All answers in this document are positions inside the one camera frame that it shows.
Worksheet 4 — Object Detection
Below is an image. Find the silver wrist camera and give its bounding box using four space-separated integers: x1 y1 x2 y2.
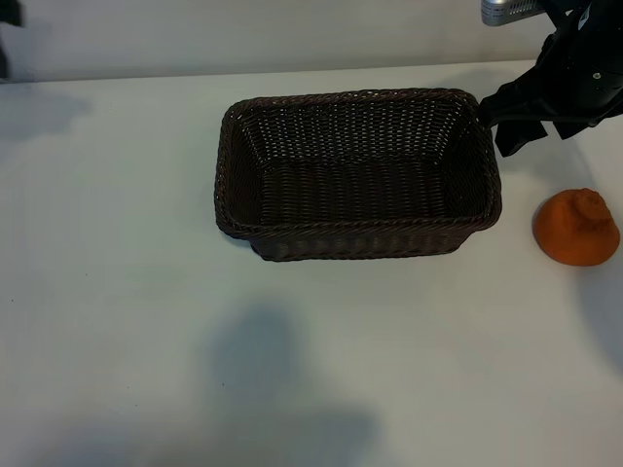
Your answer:
480 0 551 28

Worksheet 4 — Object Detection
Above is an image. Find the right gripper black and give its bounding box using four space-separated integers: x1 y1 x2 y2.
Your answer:
478 0 623 159

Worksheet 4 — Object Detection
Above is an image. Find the dark brown woven basket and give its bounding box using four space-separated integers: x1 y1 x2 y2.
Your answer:
212 87 503 263

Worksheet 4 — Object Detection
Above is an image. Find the orange with bumpy neck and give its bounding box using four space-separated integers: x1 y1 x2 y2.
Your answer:
533 187 621 268

